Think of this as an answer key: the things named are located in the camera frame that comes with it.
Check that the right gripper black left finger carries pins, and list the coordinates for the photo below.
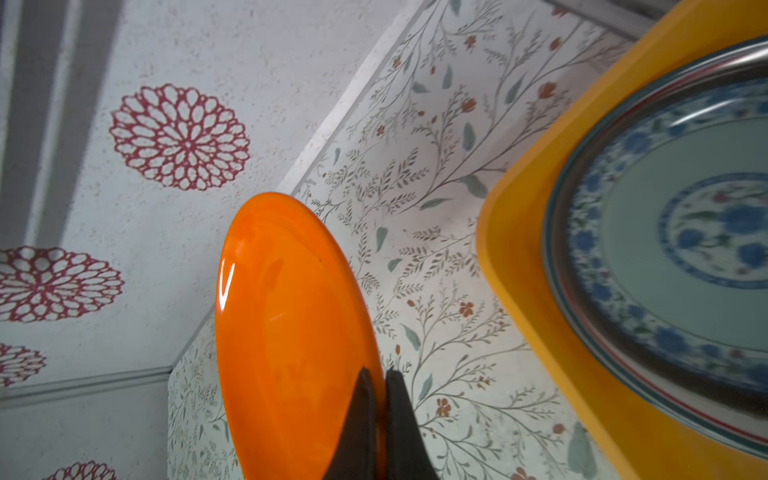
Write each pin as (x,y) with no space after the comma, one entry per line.
(355,454)

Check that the yellow plastic bin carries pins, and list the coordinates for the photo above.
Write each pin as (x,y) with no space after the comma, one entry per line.
(643,438)

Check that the blue floral dark plate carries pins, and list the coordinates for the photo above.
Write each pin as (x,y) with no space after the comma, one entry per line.
(655,236)

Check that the orange plastic plate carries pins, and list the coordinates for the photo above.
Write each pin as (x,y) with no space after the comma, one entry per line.
(292,335)

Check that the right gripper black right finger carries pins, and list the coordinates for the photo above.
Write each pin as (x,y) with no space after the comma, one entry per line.
(407,457)

